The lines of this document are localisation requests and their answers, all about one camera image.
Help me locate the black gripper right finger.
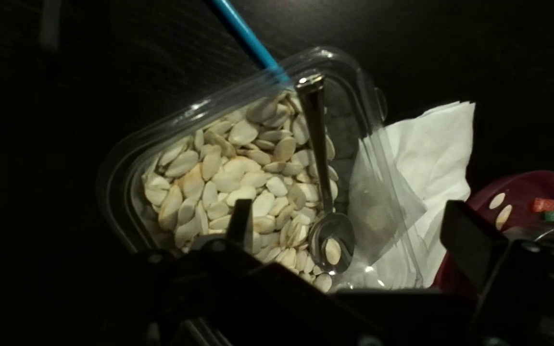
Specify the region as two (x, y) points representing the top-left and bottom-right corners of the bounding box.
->
(439, 201), (512, 301)

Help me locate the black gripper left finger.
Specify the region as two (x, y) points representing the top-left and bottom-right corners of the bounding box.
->
(226, 201), (255, 251)

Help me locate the small metal spoon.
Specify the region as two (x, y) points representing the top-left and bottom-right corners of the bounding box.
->
(297, 74), (355, 276)

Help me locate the red plate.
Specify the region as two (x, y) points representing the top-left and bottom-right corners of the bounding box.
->
(433, 170), (554, 295)

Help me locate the white paper napkin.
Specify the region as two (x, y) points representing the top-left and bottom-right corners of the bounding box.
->
(341, 103), (476, 291)

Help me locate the clear tray of white seeds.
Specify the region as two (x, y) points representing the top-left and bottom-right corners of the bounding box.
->
(95, 45), (428, 297)

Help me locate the blue straw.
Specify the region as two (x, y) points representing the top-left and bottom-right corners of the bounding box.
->
(208, 0), (291, 85)

